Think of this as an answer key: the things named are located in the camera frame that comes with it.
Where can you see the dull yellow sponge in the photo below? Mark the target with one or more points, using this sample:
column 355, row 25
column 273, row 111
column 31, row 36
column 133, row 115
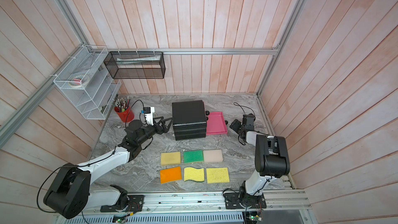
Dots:
column 170, row 158

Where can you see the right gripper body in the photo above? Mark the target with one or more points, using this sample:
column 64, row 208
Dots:
column 242, row 129

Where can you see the beige sponge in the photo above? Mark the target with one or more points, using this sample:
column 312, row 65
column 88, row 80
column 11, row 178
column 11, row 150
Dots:
column 212, row 156

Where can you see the yellow dark green sponge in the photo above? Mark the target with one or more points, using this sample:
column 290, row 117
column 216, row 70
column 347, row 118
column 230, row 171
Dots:
column 193, row 174

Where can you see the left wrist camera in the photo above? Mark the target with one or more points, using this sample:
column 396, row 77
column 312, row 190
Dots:
column 148, row 113

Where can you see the tape roll in shelf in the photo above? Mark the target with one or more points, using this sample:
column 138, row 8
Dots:
column 78, row 81

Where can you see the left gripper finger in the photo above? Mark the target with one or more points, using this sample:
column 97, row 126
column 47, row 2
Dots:
column 163, row 120
column 164, row 128

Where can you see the white wire shelf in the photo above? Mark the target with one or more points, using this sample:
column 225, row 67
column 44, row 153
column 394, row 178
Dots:
column 96, row 99

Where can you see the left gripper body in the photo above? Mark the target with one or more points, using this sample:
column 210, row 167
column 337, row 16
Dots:
column 155, row 125

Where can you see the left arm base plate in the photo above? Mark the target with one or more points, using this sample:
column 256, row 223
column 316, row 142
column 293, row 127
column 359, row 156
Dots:
column 130, row 203

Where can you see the pens in cup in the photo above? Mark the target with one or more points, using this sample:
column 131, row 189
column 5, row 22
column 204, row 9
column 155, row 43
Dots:
column 122, row 104

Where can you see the aluminium frame crossbar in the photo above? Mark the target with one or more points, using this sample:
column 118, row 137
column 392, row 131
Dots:
column 202, row 51

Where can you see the bright yellow sponge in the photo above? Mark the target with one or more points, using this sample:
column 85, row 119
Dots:
column 217, row 175

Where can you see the black drawer cabinet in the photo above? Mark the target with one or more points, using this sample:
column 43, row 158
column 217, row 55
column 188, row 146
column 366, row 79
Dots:
column 189, row 120

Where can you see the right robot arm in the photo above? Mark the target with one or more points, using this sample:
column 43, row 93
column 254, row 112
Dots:
column 271, row 162

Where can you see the black mesh basket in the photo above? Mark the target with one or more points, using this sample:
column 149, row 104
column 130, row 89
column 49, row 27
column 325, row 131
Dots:
column 135, row 64

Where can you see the orange sponge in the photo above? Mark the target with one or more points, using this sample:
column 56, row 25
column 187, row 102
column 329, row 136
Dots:
column 170, row 175

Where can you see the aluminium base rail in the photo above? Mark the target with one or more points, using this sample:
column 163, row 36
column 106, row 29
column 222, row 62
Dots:
column 213, row 201

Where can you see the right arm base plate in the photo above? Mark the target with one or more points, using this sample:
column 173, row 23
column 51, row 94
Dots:
column 234, row 200

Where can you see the red pen cup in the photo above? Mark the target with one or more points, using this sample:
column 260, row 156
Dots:
column 126, row 116

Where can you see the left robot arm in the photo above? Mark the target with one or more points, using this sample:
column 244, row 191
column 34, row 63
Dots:
column 70, row 193

